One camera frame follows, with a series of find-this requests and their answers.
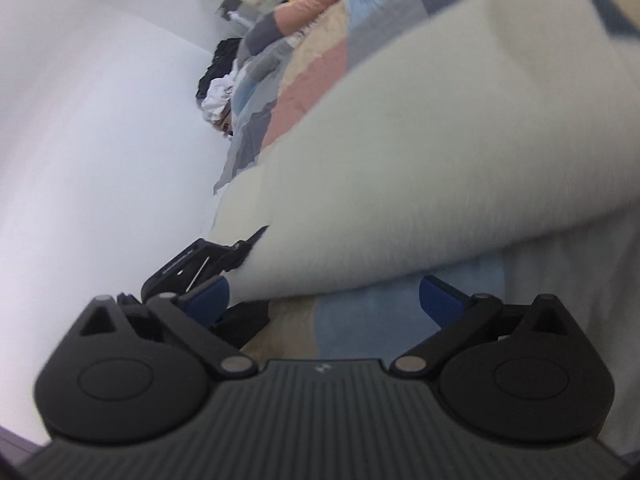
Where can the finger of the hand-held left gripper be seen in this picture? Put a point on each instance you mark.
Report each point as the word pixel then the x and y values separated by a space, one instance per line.
pixel 248 247
pixel 245 322

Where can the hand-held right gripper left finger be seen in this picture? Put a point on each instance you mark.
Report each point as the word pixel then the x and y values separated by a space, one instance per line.
pixel 207 297

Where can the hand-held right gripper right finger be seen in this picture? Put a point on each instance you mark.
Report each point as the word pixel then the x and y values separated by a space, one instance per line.
pixel 442 300

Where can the cream navy striped sweater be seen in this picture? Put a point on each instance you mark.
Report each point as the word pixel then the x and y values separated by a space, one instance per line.
pixel 425 160

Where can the white clothes pile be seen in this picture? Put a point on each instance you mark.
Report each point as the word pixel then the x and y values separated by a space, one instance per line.
pixel 217 97

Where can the black clothes pile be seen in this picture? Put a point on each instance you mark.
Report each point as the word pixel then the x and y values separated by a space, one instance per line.
pixel 220 60

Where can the cardboard box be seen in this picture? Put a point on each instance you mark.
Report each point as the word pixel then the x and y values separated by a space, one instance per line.
pixel 224 122

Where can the patchwork quilt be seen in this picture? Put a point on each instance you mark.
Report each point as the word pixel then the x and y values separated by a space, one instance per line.
pixel 320 80

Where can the grey bedside cabinet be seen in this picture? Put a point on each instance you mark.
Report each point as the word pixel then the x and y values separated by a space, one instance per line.
pixel 232 5

